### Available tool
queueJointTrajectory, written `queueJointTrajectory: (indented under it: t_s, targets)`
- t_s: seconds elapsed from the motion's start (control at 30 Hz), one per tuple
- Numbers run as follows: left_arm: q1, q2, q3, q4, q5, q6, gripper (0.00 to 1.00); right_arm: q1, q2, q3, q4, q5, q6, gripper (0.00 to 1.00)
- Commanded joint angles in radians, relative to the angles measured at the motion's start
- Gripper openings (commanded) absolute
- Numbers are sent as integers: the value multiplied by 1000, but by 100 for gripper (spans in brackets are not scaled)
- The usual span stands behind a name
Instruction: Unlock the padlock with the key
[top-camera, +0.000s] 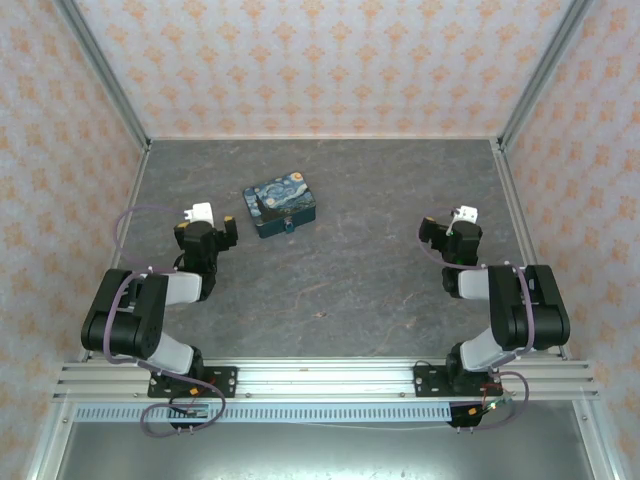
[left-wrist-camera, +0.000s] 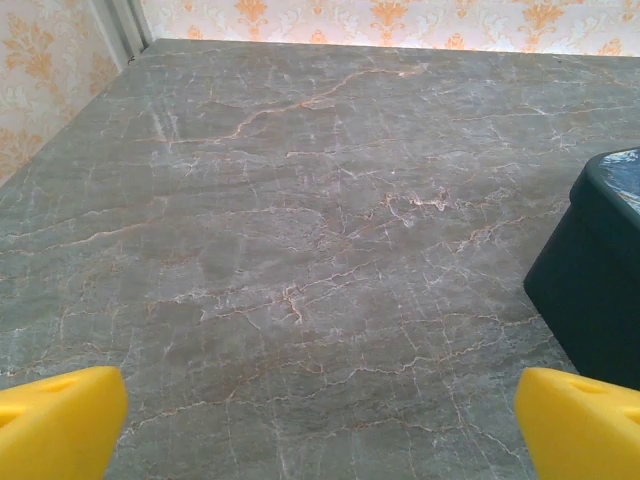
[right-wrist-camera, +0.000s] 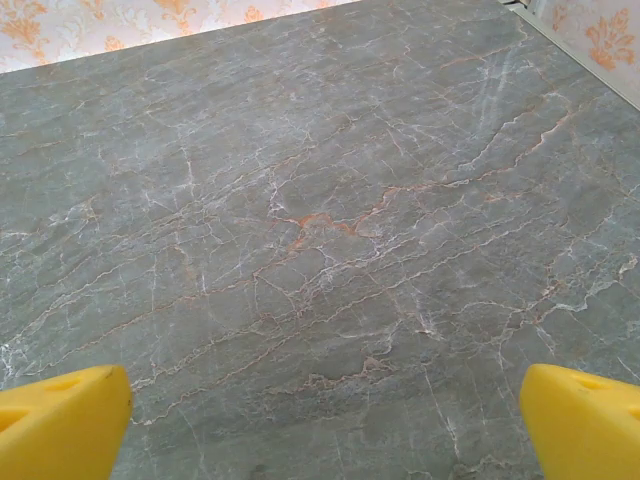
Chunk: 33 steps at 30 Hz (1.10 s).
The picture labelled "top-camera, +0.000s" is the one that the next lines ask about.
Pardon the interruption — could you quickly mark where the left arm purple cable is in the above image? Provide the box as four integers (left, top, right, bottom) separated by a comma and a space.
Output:
102, 203, 228, 440

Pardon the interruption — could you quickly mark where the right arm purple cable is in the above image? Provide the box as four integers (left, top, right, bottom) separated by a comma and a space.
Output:
421, 209, 539, 431

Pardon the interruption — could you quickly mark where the aluminium frame post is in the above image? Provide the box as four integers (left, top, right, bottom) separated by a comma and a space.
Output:
496, 0, 597, 152
53, 0, 152, 152

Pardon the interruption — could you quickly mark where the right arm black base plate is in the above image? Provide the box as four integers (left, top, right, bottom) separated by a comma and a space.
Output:
413, 363, 504, 400

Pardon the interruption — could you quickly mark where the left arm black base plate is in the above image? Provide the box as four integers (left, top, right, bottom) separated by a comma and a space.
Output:
147, 365, 240, 400

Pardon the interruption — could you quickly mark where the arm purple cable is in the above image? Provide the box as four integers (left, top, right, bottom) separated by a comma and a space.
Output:
102, 203, 228, 440
421, 209, 539, 431

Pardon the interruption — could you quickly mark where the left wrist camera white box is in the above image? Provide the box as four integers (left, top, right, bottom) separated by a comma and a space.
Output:
181, 200, 214, 227

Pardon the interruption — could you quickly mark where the starry night painted tin box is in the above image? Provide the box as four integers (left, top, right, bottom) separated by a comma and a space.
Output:
242, 172, 319, 241

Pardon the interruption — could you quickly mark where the aluminium cross rail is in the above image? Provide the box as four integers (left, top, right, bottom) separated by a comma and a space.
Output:
51, 358, 600, 402

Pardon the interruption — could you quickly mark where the grey metal sheet shelf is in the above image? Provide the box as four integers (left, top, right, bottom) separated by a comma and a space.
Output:
52, 418, 619, 480

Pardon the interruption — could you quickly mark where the aluminium table side rail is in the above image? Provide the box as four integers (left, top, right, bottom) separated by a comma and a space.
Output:
74, 142, 152, 362
491, 138, 572, 361

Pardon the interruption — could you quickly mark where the white slotted cable duct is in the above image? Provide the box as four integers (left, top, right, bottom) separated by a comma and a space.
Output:
73, 403, 454, 423

